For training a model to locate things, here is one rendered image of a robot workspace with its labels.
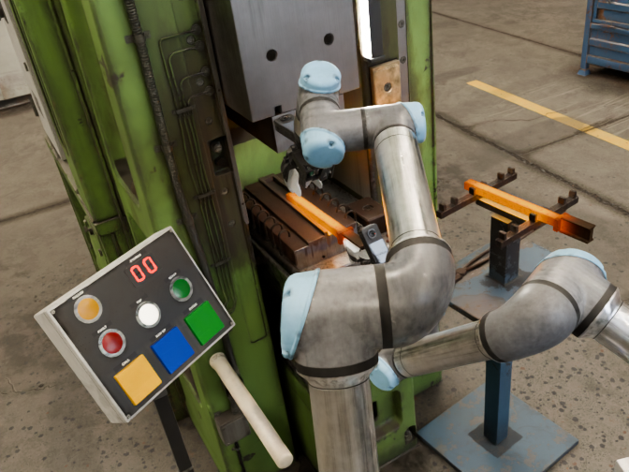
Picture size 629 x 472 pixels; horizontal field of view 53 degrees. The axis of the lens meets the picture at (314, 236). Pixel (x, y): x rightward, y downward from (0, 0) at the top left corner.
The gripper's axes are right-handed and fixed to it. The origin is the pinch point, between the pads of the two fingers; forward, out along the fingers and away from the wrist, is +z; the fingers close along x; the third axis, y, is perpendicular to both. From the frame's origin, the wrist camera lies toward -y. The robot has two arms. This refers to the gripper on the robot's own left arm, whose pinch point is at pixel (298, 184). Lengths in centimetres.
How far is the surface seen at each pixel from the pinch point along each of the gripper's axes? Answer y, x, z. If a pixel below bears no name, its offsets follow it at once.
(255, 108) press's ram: -18.7, -1.7, -7.4
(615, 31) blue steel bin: -135, 364, 167
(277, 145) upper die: -13.8, 2.3, 2.2
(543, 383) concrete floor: 54, 92, 113
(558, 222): 32, 59, 11
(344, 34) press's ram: -23.5, 24.1, -16.9
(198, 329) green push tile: 14.4, -31.6, 19.3
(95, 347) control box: 13, -53, 10
